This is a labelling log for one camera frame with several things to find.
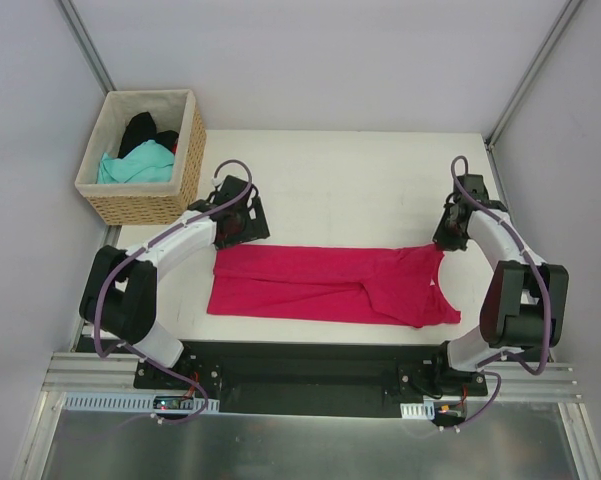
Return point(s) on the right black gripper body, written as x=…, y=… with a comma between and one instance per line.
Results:
x=443, y=236

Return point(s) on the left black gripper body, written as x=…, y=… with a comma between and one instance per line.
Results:
x=256, y=223

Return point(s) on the pink t shirt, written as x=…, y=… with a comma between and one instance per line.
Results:
x=349, y=285

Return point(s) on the wicker laundry basket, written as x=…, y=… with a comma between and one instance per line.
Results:
x=144, y=203

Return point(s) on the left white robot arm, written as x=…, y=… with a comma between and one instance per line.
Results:
x=120, y=297

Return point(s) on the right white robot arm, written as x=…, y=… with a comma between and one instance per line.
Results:
x=522, y=313

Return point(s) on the teal t shirt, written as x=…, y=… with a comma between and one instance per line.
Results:
x=149, y=162

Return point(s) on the black t shirt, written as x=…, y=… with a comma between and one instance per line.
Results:
x=142, y=128

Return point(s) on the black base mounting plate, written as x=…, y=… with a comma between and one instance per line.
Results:
x=336, y=380

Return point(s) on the right aluminium frame post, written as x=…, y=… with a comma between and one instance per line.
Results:
x=557, y=30

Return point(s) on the aluminium frame post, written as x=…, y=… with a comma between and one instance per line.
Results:
x=557, y=30
x=86, y=45

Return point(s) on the right slotted cable duct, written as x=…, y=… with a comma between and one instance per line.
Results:
x=417, y=411

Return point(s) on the slotted cable duct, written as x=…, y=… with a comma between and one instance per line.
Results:
x=417, y=411
x=138, y=403

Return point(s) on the aluminium front rail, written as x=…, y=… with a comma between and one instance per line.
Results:
x=86, y=372

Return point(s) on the left slotted cable duct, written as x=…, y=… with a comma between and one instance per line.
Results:
x=138, y=403

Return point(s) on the left aluminium frame post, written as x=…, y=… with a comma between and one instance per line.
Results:
x=86, y=45

